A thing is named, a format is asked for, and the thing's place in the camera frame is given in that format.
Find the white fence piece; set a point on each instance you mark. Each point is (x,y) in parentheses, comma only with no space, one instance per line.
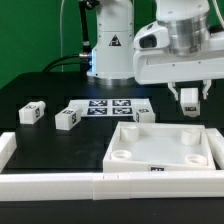
(7,147)
(216,141)

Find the white front fence rail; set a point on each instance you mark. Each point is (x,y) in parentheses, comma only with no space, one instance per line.
(103,186)

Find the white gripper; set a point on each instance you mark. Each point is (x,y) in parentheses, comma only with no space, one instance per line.
(154,64)

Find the white left fence piece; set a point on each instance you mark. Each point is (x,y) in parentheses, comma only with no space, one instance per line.
(7,147)

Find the white fiducial marker sheet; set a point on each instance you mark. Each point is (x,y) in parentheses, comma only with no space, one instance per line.
(111,107)

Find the white right fence piece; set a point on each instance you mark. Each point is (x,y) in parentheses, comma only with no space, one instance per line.
(216,141)

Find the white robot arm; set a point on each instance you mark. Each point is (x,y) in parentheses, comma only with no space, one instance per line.
(178,46)

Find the white square tabletop part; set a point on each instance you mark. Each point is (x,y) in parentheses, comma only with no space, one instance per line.
(137,147)

